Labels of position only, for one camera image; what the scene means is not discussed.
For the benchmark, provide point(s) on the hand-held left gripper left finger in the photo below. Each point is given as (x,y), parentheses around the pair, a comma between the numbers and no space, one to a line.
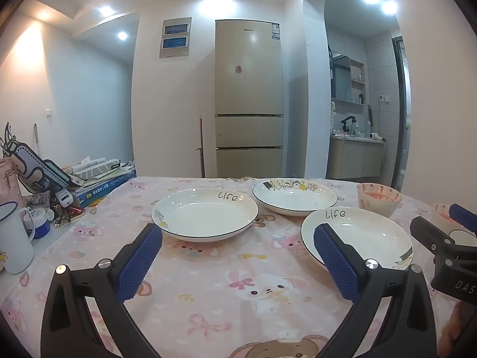
(138,264)

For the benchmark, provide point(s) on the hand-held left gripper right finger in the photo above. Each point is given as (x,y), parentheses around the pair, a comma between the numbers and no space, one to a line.
(335,264)

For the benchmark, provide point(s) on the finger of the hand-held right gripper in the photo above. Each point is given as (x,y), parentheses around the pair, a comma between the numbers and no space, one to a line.
(464,217)
(428,236)

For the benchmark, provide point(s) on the pink bowl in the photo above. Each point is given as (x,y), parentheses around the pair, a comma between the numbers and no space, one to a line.
(439,212)
(378,201)

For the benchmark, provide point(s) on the white plate black lettering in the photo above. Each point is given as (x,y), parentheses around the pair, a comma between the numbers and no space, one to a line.
(372,231)
(205,212)

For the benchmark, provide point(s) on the white plate cartoon print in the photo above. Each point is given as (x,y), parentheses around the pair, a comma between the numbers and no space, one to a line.
(294,199)

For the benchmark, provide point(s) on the person's right hand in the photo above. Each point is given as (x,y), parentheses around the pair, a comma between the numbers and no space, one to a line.
(449,332)

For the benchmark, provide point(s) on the stack of books and boxes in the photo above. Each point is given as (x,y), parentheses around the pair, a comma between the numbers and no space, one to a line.
(100,190)

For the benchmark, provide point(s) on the metal binder clip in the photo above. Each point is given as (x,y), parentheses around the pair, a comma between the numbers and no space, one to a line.
(69,216)

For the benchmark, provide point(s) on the pink printed tablecloth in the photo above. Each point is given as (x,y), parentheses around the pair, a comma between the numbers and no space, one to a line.
(223,287)

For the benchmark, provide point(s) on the white charger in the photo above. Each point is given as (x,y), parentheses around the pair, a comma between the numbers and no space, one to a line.
(64,198)

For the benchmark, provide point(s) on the striped tissue box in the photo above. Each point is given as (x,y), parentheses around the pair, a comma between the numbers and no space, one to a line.
(97,166)

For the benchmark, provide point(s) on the small white blue jar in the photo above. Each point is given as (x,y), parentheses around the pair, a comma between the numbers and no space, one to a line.
(39,223)

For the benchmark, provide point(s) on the beige vanity cabinet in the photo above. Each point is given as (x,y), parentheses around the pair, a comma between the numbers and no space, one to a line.
(354,156)

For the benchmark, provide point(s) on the white hair dryer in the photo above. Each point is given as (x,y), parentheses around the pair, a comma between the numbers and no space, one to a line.
(375,136)

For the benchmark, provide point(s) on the white mug blue rim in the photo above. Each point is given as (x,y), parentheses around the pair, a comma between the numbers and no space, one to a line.
(13,242)

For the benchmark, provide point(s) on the black faucet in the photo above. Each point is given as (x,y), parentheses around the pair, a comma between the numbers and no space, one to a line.
(347,123)

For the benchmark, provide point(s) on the pink dotted bag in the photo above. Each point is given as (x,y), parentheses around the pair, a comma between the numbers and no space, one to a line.
(9,182)

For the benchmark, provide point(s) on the thin white rod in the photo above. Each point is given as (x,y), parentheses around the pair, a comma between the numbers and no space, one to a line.
(36,140)

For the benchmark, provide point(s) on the bathroom mirror cabinet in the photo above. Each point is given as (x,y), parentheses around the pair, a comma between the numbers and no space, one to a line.
(346,78)

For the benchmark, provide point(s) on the beige refrigerator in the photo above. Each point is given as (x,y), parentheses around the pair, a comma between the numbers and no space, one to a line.
(248,93)

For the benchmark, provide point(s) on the small fridge magnet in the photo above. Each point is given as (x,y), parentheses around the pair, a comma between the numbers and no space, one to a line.
(238,69)

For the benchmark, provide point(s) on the white wall socket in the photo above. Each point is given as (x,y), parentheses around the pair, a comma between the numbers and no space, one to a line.
(383,99)

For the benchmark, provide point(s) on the black door frame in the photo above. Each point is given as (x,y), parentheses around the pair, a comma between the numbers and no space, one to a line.
(400,82)

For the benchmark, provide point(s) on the grey wall panel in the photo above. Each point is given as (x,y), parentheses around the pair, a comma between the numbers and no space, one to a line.
(175,37)

